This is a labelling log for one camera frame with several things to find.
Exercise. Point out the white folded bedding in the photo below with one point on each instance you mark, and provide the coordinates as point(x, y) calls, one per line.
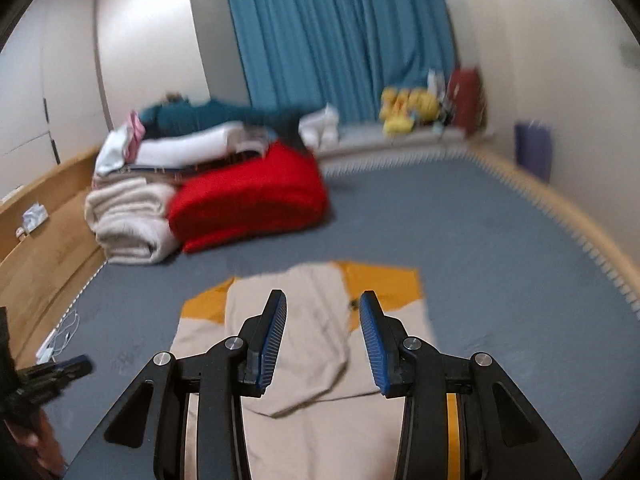
point(195, 142)

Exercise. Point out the dark patterned sheet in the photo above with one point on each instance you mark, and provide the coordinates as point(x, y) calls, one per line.
point(200, 165)

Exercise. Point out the white folded duvet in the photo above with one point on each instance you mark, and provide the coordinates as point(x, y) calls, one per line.
point(112, 152)

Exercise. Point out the grey quilted mattress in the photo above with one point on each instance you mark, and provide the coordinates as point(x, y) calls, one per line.
point(475, 240)

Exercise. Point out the teal shark plush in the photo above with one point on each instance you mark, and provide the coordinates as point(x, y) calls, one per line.
point(185, 112)

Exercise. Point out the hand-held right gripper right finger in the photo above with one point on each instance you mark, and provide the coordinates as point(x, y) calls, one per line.
point(375, 345)

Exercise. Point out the white window ledge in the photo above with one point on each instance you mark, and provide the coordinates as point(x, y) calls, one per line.
point(360, 137)

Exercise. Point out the pink cloth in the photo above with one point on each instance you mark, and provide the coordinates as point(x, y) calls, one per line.
point(136, 132)

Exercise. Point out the wooden bed frame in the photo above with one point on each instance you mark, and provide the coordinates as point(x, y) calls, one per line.
point(45, 260)

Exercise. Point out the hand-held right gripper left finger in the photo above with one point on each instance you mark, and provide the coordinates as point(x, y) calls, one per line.
point(270, 345)

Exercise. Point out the red folded blanket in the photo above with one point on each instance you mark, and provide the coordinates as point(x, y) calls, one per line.
point(250, 200)

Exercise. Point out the blue curtain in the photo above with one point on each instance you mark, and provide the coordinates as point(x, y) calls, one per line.
point(340, 35)

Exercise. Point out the cream folded blanket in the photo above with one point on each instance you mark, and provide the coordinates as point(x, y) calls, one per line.
point(135, 245)
point(125, 202)

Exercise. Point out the white power strip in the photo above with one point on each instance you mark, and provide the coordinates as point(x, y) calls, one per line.
point(45, 347)

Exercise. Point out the yellow plush toy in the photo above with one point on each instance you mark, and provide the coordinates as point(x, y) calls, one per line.
point(425, 105)
point(397, 110)

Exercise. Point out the tissue pack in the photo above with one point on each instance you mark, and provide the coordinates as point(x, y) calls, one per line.
point(35, 217)

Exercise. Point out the person's left hand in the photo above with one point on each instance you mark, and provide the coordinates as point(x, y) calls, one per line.
point(40, 450)

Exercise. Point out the purple paper bag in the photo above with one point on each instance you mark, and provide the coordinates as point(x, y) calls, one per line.
point(532, 152)

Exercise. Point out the dark red bag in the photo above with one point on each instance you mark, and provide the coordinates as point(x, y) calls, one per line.
point(465, 100)

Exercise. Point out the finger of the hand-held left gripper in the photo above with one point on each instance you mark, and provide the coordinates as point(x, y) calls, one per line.
point(65, 370)

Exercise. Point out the white wardrobe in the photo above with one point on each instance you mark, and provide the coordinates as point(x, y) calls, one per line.
point(30, 110)

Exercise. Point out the cream and yellow jacket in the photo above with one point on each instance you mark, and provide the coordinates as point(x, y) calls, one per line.
point(310, 430)

